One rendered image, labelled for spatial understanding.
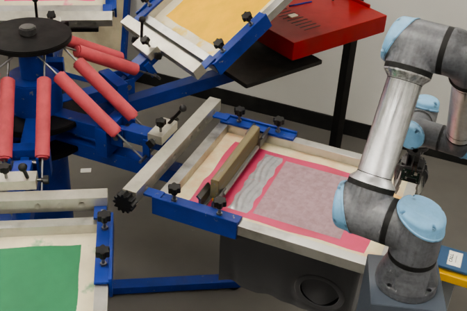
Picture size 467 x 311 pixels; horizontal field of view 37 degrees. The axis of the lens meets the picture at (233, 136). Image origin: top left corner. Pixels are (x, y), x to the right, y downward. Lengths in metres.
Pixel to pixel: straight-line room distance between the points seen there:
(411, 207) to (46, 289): 1.05
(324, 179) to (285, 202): 0.21
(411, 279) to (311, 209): 0.73
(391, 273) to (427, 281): 0.09
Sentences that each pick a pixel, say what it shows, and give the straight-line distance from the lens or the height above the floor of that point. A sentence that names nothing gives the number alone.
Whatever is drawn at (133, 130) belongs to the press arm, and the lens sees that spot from 2.59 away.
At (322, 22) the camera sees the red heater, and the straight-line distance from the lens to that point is 3.40.
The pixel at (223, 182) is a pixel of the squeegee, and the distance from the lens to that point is 2.35.
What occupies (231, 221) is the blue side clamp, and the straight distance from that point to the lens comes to 2.23.
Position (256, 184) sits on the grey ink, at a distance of 2.47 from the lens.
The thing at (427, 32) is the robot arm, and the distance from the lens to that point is 1.70.
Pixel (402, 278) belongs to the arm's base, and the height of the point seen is 1.26.
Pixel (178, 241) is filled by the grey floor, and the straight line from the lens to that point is 3.68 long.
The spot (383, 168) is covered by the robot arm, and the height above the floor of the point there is 1.48.
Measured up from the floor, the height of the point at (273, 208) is 0.96.
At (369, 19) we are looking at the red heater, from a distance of 3.50.
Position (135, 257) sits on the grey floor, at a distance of 3.60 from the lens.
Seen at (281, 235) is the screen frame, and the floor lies 0.99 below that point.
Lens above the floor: 2.42
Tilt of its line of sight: 32 degrees down
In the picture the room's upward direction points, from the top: 3 degrees clockwise
